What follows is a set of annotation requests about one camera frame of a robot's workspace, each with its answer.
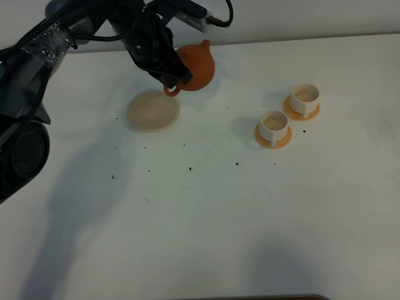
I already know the brown clay teapot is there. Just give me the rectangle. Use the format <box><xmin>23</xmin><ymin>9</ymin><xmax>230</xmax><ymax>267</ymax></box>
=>
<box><xmin>164</xmin><ymin>39</ymin><xmax>215</xmax><ymax>97</ymax></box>

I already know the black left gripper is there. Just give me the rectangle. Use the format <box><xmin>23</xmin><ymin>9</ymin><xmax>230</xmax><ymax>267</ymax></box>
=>
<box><xmin>123</xmin><ymin>6</ymin><xmax>193</xmax><ymax>89</ymax></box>

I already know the far orange coaster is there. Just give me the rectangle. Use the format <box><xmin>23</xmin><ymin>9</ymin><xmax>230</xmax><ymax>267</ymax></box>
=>
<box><xmin>282</xmin><ymin>96</ymin><xmax>320</xmax><ymax>121</ymax></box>

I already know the black braided camera cable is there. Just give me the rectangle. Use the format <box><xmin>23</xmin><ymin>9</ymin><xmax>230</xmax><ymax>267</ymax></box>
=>
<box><xmin>207</xmin><ymin>0</ymin><xmax>234</xmax><ymax>27</ymax></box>

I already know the beige round teapot saucer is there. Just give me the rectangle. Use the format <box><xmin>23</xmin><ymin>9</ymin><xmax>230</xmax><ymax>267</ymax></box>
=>
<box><xmin>127</xmin><ymin>91</ymin><xmax>180</xmax><ymax>133</ymax></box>

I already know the near white teacup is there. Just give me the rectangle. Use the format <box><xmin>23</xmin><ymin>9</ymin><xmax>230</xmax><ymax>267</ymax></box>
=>
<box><xmin>258</xmin><ymin>110</ymin><xmax>289</xmax><ymax>148</ymax></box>

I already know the far white teacup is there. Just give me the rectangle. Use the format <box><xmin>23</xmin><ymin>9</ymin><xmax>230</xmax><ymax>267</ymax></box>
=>
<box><xmin>289</xmin><ymin>84</ymin><xmax>319</xmax><ymax>119</ymax></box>

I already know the orange coaster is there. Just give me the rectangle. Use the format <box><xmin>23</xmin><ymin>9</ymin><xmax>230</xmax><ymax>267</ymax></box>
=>
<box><xmin>282</xmin><ymin>96</ymin><xmax>320</xmax><ymax>121</ymax></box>
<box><xmin>254</xmin><ymin>124</ymin><xmax>293</xmax><ymax>149</ymax></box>

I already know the white teacup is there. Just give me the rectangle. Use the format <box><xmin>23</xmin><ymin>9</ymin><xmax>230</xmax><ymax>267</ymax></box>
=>
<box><xmin>289</xmin><ymin>84</ymin><xmax>319</xmax><ymax>119</ymax></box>
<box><xmin>258</xmin><ymin>110</ymin><xmax>289</xmax><ymax>148</ymax></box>

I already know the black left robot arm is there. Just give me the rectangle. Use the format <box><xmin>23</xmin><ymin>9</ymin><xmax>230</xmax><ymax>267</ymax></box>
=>
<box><xmin>1</xmin><ymin>1</ymin><xmax>207</xmax><ymax>200</ymax></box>

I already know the near orange coaster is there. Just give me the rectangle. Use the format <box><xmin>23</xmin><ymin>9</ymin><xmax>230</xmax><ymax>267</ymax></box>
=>
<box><xmin>254</xmin><ymin>124</ymin><xmax>293</xmax><ymax>149</ymax></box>

